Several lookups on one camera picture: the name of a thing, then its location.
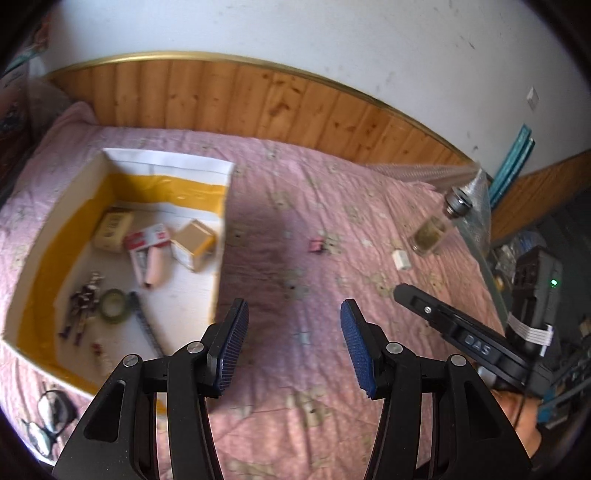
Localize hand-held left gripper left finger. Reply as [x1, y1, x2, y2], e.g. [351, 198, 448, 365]
[53, 298, 250, 480]

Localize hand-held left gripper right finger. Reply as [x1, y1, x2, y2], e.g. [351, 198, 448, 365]
[340, 299, 533, 480]

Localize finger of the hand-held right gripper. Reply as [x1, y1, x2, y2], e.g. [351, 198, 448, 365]
[394, 283, 530, 394]

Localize white cardboard box yellow tape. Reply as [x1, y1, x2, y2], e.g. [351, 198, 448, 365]
[1, 148, 238, 399]

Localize black comb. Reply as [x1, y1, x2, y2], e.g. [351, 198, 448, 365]
[129, 291, 167, 359]

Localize pink stapler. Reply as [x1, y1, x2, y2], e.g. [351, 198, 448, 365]
[143, 244, 166, 289]

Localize small brown cardboard box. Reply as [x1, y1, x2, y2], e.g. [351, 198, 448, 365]
[171, 219, 217, 272]

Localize green tape roll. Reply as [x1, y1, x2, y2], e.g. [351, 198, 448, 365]
[99, 288, 130, 324]

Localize red white staples box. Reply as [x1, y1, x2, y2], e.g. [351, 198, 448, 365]
[124, 223, 171, 282]

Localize black hair claw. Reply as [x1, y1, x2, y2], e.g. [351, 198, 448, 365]
[69, 277, 103, 319]

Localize yellow tissue packet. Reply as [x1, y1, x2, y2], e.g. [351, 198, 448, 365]
[95, 211, 135, 253]

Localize person's right hand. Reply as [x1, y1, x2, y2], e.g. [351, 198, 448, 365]
[490, 391, 542, 463]

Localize dark clutter pile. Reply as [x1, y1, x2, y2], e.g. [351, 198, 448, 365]
[489, 222, 591, 430]

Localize glass bottle with tea leaves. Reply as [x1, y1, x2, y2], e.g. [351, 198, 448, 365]
[411, 187, 472, 256]

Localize clear bubble wrap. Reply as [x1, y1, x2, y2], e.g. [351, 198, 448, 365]
[369, 161, 493, 250]

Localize teal foam strips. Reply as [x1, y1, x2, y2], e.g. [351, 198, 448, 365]
[489, 122, 537, 204]

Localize pink bear print quilt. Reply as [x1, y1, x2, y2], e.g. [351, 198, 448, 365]
[0, 102, 509, 480]

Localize black framed eyeglasses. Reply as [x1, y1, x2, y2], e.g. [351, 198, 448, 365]
[21, 390, 77, 460]

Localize orange toy package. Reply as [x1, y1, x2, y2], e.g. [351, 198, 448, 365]
[0, 18, 51, 93]

